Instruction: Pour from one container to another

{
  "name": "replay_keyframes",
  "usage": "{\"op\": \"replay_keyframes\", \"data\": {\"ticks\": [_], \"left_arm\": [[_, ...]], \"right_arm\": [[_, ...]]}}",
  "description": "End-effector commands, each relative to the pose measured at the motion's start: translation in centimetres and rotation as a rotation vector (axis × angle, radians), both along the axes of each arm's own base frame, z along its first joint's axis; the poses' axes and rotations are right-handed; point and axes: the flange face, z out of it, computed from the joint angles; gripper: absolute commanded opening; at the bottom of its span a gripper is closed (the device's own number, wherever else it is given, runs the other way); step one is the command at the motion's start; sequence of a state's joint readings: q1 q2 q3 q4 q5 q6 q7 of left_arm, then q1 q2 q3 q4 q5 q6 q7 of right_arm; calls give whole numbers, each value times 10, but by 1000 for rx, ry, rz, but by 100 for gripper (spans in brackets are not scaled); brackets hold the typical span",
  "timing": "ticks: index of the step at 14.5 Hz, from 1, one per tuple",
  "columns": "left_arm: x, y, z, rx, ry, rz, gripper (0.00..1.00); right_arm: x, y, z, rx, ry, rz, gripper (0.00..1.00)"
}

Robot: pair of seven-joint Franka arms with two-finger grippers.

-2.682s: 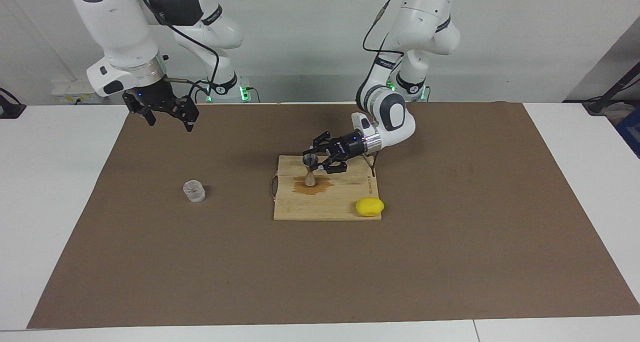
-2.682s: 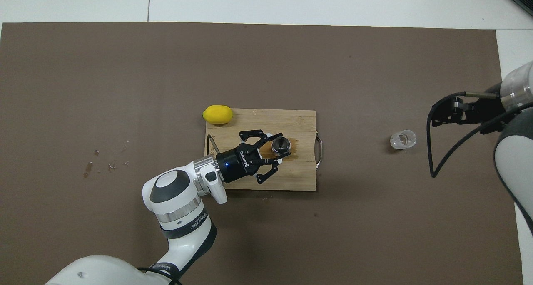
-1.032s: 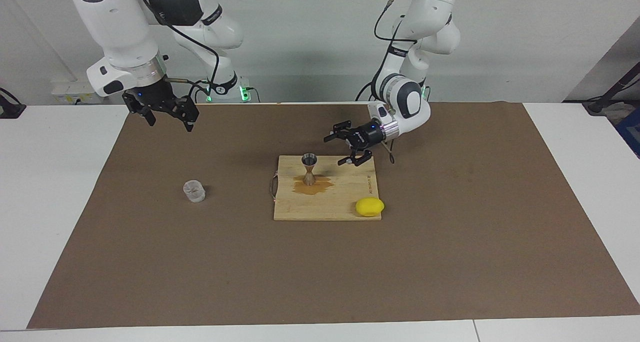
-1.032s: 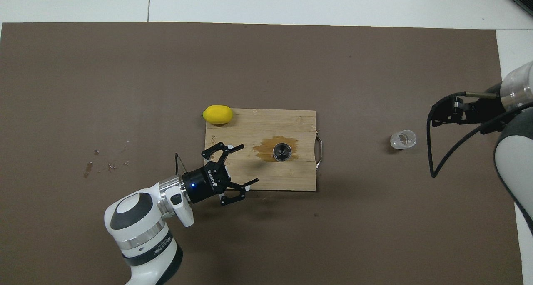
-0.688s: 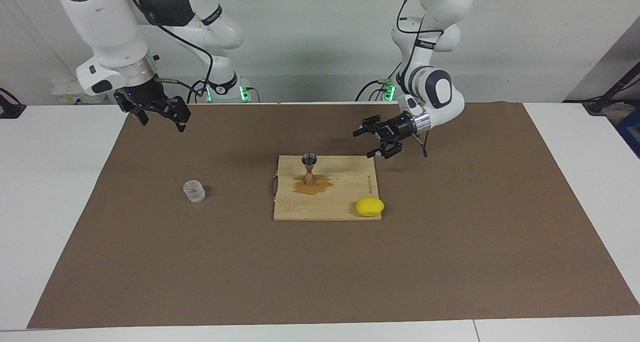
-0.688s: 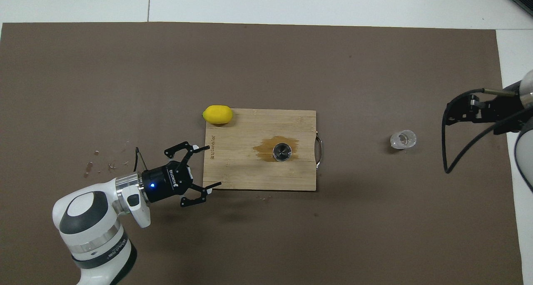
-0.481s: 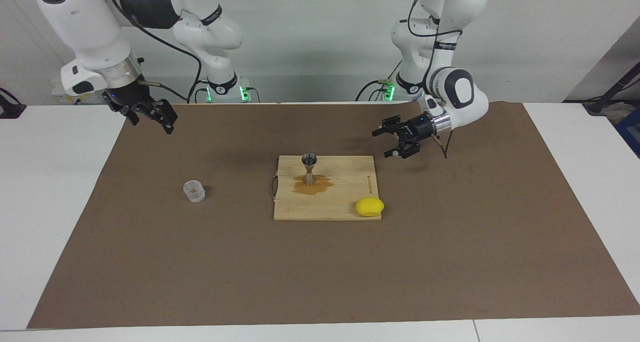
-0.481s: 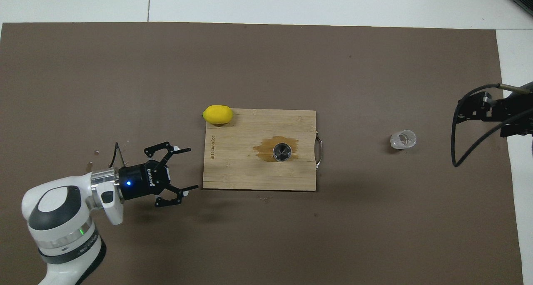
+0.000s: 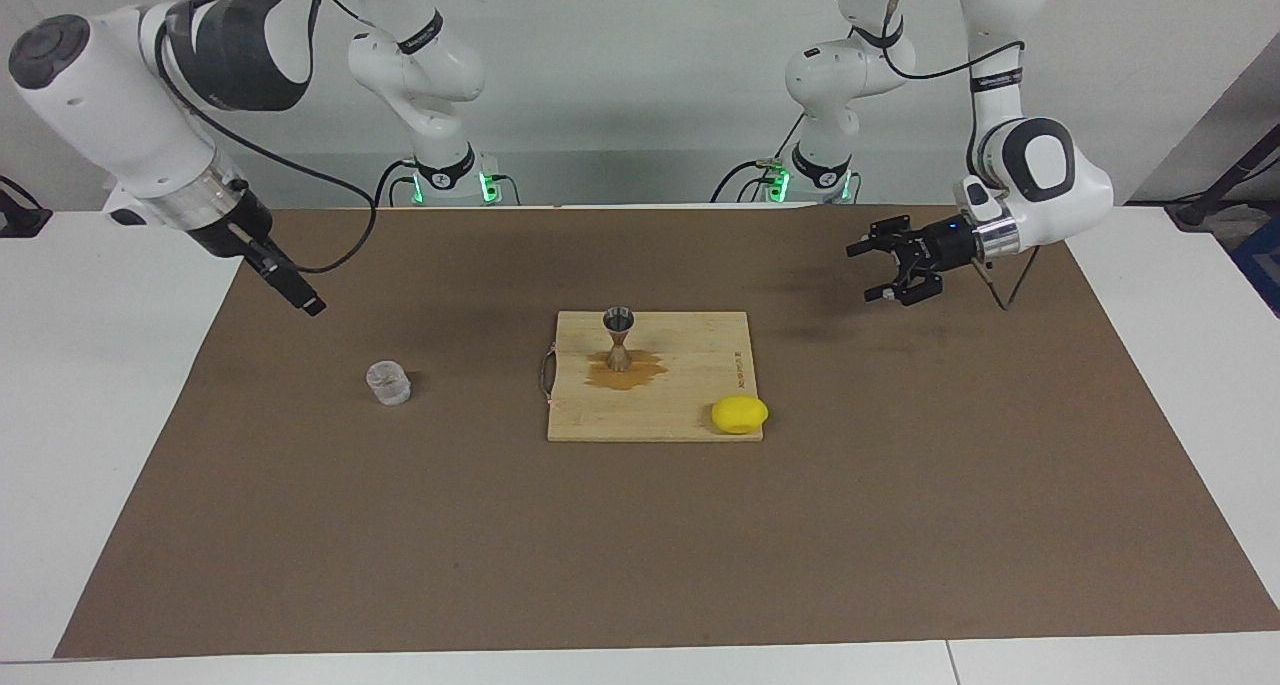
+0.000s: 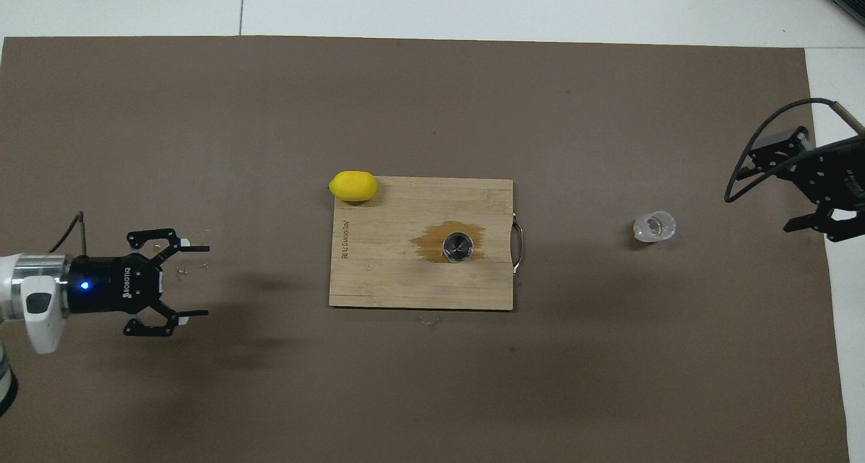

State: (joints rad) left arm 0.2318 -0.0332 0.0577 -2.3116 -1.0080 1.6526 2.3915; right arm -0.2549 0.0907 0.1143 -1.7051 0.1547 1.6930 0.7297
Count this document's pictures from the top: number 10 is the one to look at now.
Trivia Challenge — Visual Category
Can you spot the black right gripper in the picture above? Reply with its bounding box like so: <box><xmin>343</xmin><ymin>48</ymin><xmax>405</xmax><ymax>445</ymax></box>
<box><xmin>740</xmin><ymin>126</ymin><xmax>865</xmax><ymax>242</ymax></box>

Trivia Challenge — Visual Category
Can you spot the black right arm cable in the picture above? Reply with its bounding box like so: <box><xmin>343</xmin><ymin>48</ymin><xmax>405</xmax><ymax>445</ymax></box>
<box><xmin>724</xmin><ymin>98</ymin><xmax>865</xmax><ymax>203</ymax></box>

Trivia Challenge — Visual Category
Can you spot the steel double jigger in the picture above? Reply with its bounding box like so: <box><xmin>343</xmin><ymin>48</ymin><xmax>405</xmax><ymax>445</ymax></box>
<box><xmin>443</xmin><ymin>232</ymin><xmax>476</xmax><ymax>264</ymax></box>

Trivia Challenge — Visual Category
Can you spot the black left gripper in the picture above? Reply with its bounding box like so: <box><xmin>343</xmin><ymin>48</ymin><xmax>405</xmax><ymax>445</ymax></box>
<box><xmin>68</xmin><ymin>228</ymin><xmax>211</xmax><ymax>338</ymax></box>

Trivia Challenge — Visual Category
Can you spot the wooden cutting board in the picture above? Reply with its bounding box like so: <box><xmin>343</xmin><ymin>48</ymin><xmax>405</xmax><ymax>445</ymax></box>
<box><xmin>328</xmin><ymin>176</ymin><xmax>524</xmax><ymax>311</ymax></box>

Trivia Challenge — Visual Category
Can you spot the brown table mat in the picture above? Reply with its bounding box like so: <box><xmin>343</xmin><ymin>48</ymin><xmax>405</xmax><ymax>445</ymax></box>
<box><xmin>0</xmin><ymin>36</ymin><xmax>851</xmax><ymax>463</ymax></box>

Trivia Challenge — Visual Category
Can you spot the yellow lemon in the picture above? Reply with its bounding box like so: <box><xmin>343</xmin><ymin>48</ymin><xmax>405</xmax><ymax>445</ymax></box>
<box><xmin>328</xmin><ymin>171</ymin><xmax>378</xmax><ymax>202</ymax></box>

